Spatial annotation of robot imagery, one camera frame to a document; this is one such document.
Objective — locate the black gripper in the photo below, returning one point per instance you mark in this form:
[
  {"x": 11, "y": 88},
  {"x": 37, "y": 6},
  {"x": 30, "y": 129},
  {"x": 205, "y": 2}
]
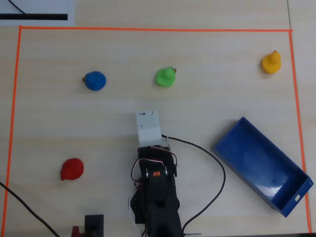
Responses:
[{"x": 152, "y": 151}]

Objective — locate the green rubber duck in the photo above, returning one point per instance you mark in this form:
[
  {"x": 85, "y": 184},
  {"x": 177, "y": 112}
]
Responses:
[{"x": 164, "y": 77}]

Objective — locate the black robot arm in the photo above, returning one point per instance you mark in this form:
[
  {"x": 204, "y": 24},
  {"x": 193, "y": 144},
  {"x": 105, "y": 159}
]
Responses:
[{"x": 161, "y": 200}]

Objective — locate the red rubber duck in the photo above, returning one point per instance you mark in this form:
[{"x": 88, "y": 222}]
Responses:
[{"x": 72, "y": 169}]

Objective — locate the blue rubber duck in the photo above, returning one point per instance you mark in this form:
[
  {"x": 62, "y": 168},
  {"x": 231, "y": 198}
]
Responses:
[{"x": 95, "y": 81}]

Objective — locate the blue plastic box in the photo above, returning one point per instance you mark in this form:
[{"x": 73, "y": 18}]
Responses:
[{"x": 261, "y": 165}]

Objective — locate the yellow rubber duck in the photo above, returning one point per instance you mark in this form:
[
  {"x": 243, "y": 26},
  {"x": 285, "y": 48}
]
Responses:
[{"x": 271, "y": 63}]

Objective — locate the black table clamp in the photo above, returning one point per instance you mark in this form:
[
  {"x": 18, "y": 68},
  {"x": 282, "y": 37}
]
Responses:
[{"x": 94, "y": 223}]

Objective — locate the black strip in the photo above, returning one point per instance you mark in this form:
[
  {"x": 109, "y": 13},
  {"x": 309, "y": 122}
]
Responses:
[{"x": 37, "y": 16}]

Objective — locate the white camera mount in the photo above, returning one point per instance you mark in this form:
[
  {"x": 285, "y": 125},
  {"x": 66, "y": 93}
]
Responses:
[{"x": 148, "y": 126}]

